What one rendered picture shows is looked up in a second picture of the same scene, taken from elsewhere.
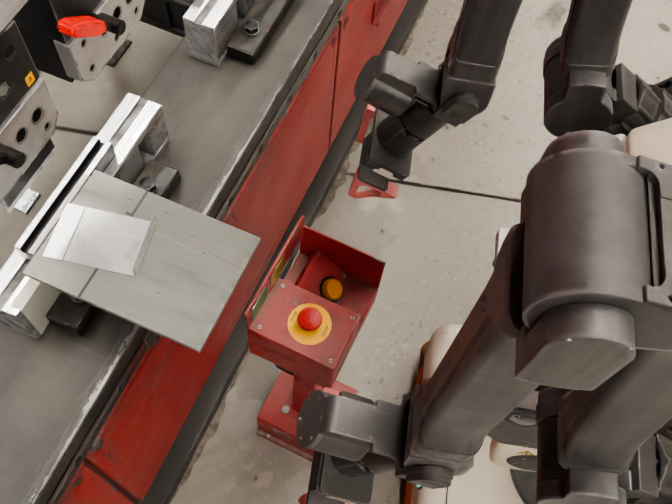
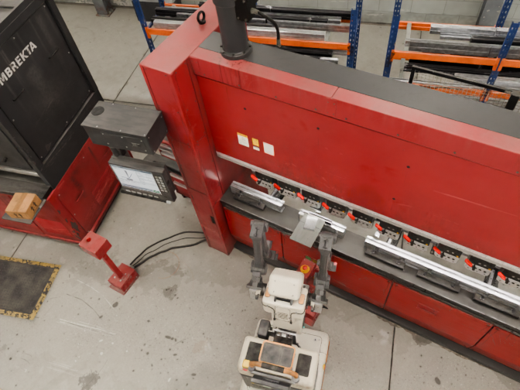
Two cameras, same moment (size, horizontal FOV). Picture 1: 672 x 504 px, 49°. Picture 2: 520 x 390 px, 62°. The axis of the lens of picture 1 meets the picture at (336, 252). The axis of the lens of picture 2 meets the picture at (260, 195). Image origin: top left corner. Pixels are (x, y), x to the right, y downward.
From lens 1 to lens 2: 2.58 m
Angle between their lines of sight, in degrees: 52
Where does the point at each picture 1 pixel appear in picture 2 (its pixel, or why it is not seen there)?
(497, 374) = not seen: hidden behind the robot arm
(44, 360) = (295, 221)
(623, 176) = (261, 224)
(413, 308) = (343, 343)
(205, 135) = (343, 244)
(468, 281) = (354, 363)
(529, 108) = not seen: outside the picture
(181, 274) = (303, 235)
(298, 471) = not seen: hidden behind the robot
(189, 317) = (295, 236)
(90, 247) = (309, 221)
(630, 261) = (255, 223)
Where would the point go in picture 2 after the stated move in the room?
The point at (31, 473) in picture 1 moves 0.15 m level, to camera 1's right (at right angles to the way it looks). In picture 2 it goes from (275, 221) to (271, 237)
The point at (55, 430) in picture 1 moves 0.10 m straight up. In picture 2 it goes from (282, 224) to (282, 217)
